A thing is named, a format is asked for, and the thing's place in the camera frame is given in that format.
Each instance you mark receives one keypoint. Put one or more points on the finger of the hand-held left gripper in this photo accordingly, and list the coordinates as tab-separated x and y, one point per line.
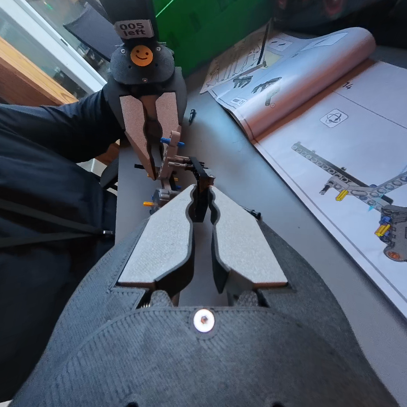
133	117
168	111

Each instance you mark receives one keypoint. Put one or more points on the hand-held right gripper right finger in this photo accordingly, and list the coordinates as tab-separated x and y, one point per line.
248	248

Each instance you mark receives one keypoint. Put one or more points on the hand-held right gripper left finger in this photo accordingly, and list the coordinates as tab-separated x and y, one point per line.
159	244

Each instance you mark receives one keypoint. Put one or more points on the tan and grey lego assembly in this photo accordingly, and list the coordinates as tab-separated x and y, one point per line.
170	149

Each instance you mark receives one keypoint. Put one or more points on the black lego piece with pins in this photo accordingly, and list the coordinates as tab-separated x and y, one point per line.
201	178

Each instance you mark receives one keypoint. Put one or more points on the person's left forearm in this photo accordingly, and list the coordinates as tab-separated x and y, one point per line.
63	127

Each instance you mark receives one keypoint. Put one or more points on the small black lego pin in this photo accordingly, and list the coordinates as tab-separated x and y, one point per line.
192	116
252	212

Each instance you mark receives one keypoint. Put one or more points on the black lego axle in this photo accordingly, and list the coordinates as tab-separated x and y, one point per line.
265	41

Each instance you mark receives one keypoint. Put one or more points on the lego instruction booklet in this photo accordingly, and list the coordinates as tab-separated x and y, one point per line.
318	111

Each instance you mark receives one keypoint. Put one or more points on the lego set box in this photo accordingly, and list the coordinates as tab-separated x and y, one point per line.
334	12

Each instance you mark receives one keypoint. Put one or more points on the black chair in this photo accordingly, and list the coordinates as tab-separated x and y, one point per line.
92	28

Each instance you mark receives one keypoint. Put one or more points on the green plastic bin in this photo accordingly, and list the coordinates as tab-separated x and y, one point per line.
206	31

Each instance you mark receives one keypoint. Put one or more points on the wooden panel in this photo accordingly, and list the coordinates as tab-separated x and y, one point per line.
28	79

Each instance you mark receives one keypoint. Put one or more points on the person's dark jacket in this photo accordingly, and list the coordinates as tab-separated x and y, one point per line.
47	270

